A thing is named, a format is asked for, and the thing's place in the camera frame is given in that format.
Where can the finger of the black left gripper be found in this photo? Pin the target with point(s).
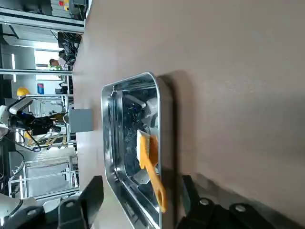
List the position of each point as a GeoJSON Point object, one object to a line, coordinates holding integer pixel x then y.
{"type": "Point", "coordinates": [45, 130]}
{"type": "Point", "coordinates": [47, 119]}

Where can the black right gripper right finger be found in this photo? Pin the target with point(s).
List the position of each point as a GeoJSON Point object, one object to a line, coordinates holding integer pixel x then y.
{"type": "Point", "coordinates": [205, 214]}

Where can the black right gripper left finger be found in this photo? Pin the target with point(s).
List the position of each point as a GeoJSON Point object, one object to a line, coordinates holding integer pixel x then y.
{"type": "Point", "coordinates": [93, 195]}

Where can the grey block with round hole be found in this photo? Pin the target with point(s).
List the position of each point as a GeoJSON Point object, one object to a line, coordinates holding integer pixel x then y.
{"type": "Point", "coordinates": [81, 120]}

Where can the yellow black striped barrier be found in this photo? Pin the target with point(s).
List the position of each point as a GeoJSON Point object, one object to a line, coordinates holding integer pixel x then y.
{"type": "Point", "coordinates": [47, 141]}

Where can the yellow hard hat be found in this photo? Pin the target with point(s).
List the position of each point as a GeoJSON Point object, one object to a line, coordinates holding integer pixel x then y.
{"type": "Point", "coordinates": [22, 91]}

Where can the person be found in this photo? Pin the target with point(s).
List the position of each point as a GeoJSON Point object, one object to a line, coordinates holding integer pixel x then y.
{"type": "Point", "coordinates": [55, 64]}

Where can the shiny metal tray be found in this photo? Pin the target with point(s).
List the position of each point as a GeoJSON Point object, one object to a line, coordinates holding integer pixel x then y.
{"type": "Point", "coordinates": [129, 148]}

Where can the yellow box with red button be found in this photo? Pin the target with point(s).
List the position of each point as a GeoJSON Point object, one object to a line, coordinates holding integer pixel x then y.
{"type": "Point", "coordinates": [64, 4]}

